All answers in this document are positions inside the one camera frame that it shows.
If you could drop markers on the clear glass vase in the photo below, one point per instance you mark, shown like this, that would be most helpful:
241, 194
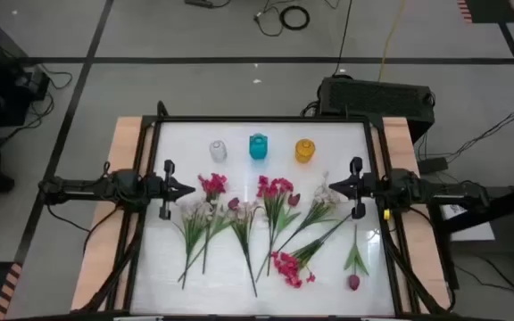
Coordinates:
218, 151

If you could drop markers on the white artificial flower bunch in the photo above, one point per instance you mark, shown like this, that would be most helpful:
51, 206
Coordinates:
191, 223
244, 223
324, 200

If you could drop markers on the pink artificial flower bunch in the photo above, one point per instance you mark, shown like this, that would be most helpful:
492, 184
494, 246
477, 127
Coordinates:
212, 183
275, 187
288, 267

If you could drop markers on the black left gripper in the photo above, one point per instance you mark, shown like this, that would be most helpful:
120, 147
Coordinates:
168, 189

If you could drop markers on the wooden table board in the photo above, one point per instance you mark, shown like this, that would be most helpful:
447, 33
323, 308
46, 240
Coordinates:
125, 134

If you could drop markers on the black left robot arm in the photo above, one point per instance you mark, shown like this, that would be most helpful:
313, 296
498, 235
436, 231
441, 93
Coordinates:
83, 189

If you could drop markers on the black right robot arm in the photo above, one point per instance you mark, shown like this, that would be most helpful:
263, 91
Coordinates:
440, 189

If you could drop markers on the black side stand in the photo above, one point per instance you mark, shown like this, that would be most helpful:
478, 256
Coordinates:
498, 207

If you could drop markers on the black aluminium rig frame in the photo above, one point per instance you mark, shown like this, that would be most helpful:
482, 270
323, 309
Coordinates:
261, 119

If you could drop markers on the teal glass vase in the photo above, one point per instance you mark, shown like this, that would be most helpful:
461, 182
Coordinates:
258, 149

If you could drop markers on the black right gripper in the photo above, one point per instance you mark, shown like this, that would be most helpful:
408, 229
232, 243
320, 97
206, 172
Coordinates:
358, 189

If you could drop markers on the black power adapter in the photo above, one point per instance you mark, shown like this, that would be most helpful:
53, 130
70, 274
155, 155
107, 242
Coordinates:
433, 166

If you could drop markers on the white printed sign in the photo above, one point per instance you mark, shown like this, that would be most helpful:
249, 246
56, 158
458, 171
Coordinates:
471, 229

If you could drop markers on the black power strip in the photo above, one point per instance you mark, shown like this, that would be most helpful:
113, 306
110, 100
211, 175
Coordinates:
199, 3

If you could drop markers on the black computer case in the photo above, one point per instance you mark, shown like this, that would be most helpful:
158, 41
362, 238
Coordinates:
373, 100

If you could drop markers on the yellow glass vase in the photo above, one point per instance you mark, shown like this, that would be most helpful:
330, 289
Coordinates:
305, 151

